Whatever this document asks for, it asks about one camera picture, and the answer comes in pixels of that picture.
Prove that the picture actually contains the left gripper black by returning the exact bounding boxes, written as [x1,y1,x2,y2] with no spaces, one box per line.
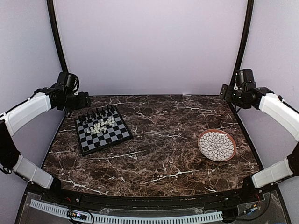
[59,91,91,112]

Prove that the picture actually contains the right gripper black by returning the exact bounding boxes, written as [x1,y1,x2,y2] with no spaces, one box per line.
[219,84,249,109]

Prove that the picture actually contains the black grey chessboard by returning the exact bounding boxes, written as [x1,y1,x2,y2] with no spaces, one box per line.
[74,105,133,156]

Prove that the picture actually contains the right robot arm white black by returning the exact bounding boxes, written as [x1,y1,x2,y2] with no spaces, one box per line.
[219,69,299,203]

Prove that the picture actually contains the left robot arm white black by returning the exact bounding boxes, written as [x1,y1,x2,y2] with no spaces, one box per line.
[0,72,91,203]

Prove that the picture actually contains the patterned ceramic plate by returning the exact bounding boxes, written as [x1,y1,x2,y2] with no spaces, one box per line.
[198,129,236,162]

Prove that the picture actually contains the right black frame post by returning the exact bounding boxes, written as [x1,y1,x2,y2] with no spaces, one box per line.
[229,0,254,87]

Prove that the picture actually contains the black frame post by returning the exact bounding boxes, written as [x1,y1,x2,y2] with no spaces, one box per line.
[46,0,68,72]
[229,0,254,87]

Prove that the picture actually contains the black front table rail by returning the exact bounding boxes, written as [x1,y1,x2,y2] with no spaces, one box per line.
[43,189,262,210]

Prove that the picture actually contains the left black frame post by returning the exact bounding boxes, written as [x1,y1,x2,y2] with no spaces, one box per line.
[46,0,68,72]

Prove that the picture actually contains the white slotted cable duct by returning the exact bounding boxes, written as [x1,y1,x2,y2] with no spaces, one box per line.
[29,199,223,224]

